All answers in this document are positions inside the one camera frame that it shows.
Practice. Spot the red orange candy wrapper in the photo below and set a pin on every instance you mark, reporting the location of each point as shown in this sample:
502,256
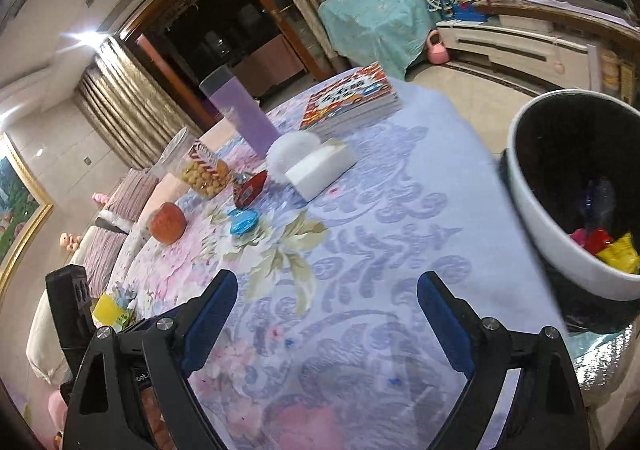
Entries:
247,187

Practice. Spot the framed landscape painting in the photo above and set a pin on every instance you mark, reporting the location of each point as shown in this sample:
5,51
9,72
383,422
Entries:
25,206

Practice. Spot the white and wood TV cabinet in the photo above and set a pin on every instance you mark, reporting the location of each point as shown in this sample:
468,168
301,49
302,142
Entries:
552,42

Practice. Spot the pink kettlebell toy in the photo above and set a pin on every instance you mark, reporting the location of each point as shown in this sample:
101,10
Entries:
436,51

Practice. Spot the white foam block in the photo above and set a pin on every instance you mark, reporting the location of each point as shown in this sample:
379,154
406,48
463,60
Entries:
318,170

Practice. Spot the white round trash bin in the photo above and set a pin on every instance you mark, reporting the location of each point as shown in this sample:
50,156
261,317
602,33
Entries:
571,166

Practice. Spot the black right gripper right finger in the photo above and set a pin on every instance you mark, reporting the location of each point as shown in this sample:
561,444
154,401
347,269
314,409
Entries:
547,410

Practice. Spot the yellow foil wrapper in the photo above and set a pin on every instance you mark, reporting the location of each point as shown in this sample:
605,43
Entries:
622,255

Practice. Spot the blue toy hairbrush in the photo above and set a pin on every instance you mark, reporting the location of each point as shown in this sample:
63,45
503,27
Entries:
242,221

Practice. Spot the red snack wrapper with barcode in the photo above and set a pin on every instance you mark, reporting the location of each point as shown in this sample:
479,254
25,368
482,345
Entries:
598,241

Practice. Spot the purple tall tumbler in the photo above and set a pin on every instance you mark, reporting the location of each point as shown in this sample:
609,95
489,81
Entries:
230,97

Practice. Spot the teal cloth covered furniture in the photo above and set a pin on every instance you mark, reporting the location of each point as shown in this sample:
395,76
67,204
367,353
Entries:
389,32

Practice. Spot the pink striped sofa cushion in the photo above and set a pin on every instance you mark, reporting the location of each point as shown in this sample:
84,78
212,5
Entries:
119,232

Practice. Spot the white foam fruit net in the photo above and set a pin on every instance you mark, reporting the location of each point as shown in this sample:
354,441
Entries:
288,150

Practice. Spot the orange red apple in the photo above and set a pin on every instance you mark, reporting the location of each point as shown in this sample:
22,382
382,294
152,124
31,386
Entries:
167,224

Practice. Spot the floral pastel tablecloth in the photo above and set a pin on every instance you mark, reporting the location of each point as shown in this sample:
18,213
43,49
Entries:
327,346

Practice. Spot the stack of children's books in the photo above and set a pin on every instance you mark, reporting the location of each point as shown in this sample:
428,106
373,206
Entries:
355,99

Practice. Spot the beige striped curtain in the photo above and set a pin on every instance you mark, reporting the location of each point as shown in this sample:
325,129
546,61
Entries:
134,114

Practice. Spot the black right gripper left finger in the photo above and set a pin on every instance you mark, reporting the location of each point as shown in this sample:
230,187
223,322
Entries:
182,424

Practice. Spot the clear plastic snack jar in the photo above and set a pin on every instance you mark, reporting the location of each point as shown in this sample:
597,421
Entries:
192,162

